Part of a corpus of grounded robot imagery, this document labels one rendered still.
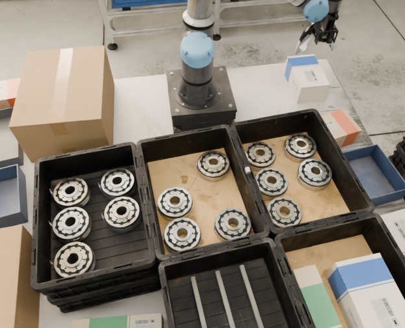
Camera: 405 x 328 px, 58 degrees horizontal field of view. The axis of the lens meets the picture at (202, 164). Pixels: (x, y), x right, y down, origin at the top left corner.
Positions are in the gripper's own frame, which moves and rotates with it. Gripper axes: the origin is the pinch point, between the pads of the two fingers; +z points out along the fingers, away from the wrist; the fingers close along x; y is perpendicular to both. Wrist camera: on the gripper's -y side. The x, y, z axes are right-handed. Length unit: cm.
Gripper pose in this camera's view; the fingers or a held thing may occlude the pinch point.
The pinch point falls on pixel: (313, 51)
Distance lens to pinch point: 159.5
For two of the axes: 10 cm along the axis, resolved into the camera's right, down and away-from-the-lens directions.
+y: 1.5, 8.0, -5.8
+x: 9.9, -1.2, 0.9
